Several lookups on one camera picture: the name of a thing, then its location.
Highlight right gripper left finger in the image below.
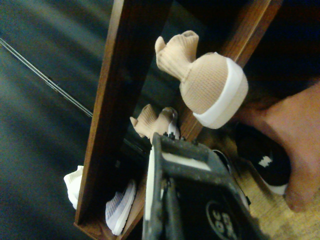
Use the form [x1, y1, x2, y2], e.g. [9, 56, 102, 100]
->
[141, 146, 169, 240]

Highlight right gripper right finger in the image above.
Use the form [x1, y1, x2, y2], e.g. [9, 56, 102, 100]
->
[151, 131, 262, 240]

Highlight beige shoe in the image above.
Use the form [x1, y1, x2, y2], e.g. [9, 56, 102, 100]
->
[154, 30, 250, 130]
[129, 103, 181, 141]

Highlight black shoe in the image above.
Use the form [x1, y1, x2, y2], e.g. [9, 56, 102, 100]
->
[234, 122, 293, 196]
[211, 149, 252, 208]

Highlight person's hand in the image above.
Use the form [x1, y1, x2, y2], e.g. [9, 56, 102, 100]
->
[236, 77, 320, 214]

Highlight pale lilac shoe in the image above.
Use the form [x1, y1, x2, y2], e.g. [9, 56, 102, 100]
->
[105, 178, 138, 236]

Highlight white shoe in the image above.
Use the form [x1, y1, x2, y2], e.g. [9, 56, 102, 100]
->
[63, 165, 85, 210]

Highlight brown shoe rack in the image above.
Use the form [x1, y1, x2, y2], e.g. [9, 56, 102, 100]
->
[73, 0, 285, 240]

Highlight curtain stand pole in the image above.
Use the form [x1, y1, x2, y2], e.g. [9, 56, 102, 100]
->
[0, 37, 94, 118]

